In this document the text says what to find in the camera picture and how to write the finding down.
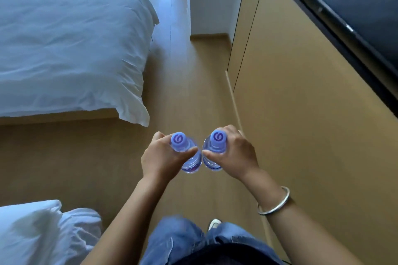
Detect tan wooden cabinet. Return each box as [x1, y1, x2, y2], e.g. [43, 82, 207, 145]
[226, 0, 398, 265]

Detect white duvet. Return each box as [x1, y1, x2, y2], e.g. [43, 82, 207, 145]
[0, 200, 103, 265]

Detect bed with white duvet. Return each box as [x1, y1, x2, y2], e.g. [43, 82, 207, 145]
[0, 0, 160, 128]

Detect person's right forearm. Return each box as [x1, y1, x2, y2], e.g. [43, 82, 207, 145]
[241, 167, 364, 265]

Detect person's left forearm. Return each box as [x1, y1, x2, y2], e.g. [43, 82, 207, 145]
[80, 173, 170, 265]

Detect blue denim jeans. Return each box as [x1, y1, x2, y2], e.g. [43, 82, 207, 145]
[139, 216, 291, 265]

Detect silver bangle bracelet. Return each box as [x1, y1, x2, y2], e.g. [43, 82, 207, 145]
[257, 186, 290, 216]

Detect person's right hand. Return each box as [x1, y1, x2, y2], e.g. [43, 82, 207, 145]
[202, 124, 260, 181]

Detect clear water bottle blue cap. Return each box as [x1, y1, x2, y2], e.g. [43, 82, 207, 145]
[170, 131, 202, 174]
[202, 130, 228, 171]

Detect person's left hand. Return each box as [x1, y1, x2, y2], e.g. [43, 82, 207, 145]
[141, 131, 198, 184]

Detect black television screen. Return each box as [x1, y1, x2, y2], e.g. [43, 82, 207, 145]
[269, 0, 398, 80]

